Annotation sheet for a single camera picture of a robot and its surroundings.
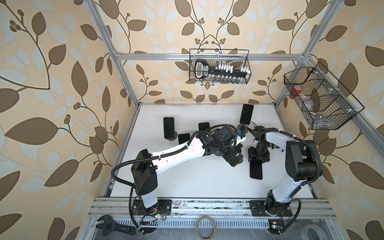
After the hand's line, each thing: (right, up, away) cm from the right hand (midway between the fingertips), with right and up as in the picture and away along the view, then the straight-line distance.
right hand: (256, 162), depth 90 cm
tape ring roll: (-28, -24, -23) cm, 43 cm away
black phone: (-54, +21, +5) cm, 58 cm away
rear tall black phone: (-2, +30, +10) cm, 32 cm away
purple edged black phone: (-3, -2, -7) cm, 7 cm away
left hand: (-16, +10, -18) cm, 26 cm away
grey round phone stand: (-50, +15, +7) cm, 53 cm away
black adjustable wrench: (-77, -24, -20) cm, 83 cm away
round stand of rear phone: (-2, +20, +19) cm, 27 cm away
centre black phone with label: (-32, +22, -1) cm, 39 cm away
